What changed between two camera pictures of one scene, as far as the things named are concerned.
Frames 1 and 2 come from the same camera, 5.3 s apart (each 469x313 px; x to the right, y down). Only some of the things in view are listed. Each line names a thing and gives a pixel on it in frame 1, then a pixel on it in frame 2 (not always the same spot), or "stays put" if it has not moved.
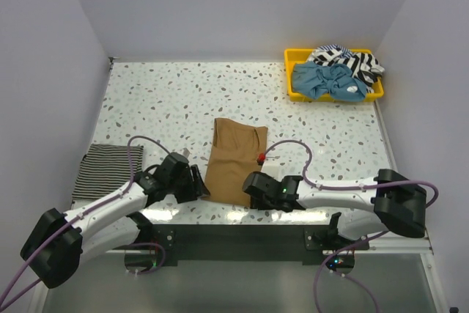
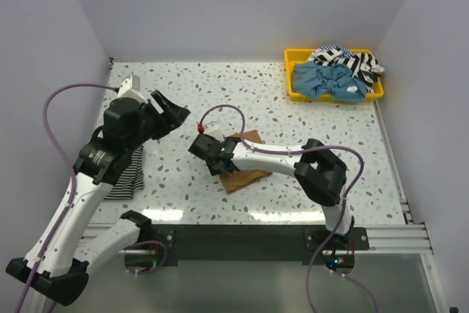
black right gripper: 256,204 to 212,171
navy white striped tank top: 363,66 stays put
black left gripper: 196,188 to 173,115
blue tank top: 335,80 stays put
